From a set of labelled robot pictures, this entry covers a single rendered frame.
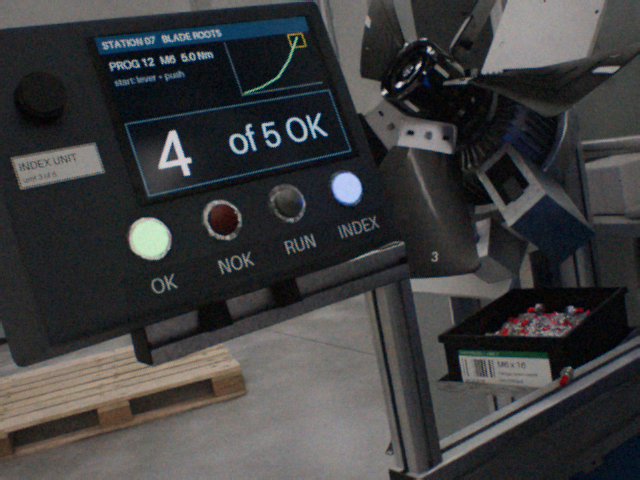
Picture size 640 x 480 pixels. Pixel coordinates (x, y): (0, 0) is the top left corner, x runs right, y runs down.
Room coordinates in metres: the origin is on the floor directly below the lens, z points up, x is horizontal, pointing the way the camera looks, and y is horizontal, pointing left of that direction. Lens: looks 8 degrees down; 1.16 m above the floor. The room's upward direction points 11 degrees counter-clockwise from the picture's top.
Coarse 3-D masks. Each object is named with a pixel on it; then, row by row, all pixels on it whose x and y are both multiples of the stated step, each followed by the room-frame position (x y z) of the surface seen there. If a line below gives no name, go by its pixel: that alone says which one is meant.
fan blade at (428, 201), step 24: (384, 168) 1.24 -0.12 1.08; (408, 168) 1.23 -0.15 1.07; (432, 168) 1.23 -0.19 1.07; (456, 168) 1.24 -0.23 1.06; (408, 192) 1.20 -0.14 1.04; (432, 192) 1.20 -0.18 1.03; (456, 192) 1.20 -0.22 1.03; (408, 216) 1.18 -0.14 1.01; (432, 216) 1.18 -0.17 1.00; (456, 216) 1.17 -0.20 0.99; (408, 240) 1.16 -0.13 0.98; (432, 240) 1.15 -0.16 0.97; (456, 240) 1.14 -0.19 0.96; (456, 264) 1.11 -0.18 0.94; (480, 264) 1.10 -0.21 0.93
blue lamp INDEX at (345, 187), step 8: (336, 176) 0.56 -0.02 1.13; (344, 176) 0.56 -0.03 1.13; (352, 176) 0.56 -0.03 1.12; (328, 184) 0.56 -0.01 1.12; (336, 184) 0.55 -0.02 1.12; (344, 184) 0.55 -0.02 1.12; (352, 184) 0.56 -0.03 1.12; (360, 184) 0.57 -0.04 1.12; (336, 192) 0.55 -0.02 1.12; (344, 192) 0.55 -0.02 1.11; (352, 192) 0.55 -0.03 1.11; (360, 192) 0.56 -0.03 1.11; (336, 200) 0.55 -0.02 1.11; (344, 200) 0.55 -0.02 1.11; (352, 200) 0.56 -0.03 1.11
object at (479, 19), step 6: (480, 0) 1.31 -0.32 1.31; (486, 0) 1.35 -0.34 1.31; (492, 0) 1.38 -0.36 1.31; (474, 6) 1.30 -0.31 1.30; (480, 6) 1.33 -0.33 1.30; (486, 6) 1.37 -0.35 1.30; (492, 6) 1.40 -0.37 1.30; (468, 12) 1.31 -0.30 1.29; (474, 12) 1.32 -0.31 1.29; (480, 12) 1.35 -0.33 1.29; (486, 12) 1.38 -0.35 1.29; (474, 18) 1.34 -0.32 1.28; (480, 18) 1.37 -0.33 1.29; (486, 18) 1.40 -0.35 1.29; (480, 24) 1.38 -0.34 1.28
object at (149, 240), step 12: (132, 228) 0.47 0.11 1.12; (144, 228) 0.47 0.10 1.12; (156, 228) 0.47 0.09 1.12; (132, 240) 0.47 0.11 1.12; (144, 240) 0.47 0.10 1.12; (156, 240) 0.47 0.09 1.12; (168, 240) 0.48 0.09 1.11; (132, 252) 0.47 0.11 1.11; (144, 252) 0.47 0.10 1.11; (156, 252) 0.47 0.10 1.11
